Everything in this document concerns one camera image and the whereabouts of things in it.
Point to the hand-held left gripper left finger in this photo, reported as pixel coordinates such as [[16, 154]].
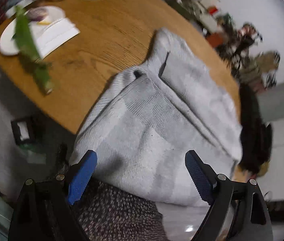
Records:
[[81, 180]]

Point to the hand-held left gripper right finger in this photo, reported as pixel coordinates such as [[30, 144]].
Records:
[[198, 178]]

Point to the light grey knit sweater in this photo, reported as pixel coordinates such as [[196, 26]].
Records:
[[157, 130]]

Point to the person's speckled knit garment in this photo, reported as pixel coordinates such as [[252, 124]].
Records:
[[116, 218]]

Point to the black fluffy cloth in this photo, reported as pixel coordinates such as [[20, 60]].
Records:
[[254, 135]]

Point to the black framed box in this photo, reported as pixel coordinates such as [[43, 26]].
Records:
[[23, 131]]

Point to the olive suitcase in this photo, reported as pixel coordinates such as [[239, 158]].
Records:
[[251, 76]]

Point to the printed cardboard boxes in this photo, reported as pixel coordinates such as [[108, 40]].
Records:
[[267, 62]]

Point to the orange paper bag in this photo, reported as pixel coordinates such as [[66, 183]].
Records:
[[215, 40]]

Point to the black folding scooter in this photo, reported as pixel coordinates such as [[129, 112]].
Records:
[[242, 45]]

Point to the long green leaf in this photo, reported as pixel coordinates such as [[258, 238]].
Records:
[[29, 45]]

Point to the white folded napkin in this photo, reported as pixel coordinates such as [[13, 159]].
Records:
[[56, 34]]

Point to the white low cabinet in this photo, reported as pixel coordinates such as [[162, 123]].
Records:
[[209, 21]]

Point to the white plate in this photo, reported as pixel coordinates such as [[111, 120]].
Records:
[[7, 40]]

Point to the red box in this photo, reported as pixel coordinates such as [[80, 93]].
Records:
[[213, 10]]

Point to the purple onion half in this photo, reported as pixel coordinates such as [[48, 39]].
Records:
[[36, 13]]

